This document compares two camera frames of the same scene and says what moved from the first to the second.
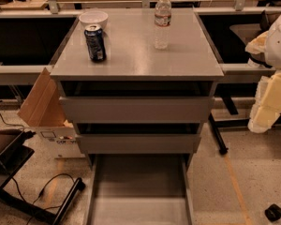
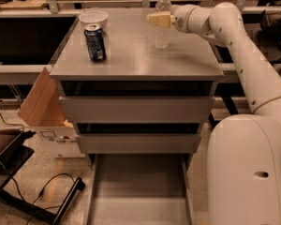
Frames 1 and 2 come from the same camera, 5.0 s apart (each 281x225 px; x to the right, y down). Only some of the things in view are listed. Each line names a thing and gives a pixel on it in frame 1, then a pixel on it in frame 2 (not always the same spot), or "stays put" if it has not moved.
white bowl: [94, 18] stays put
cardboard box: [43, 109] stays put
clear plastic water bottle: [163, 12] stays put
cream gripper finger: [258, 45] -> [183, 16]
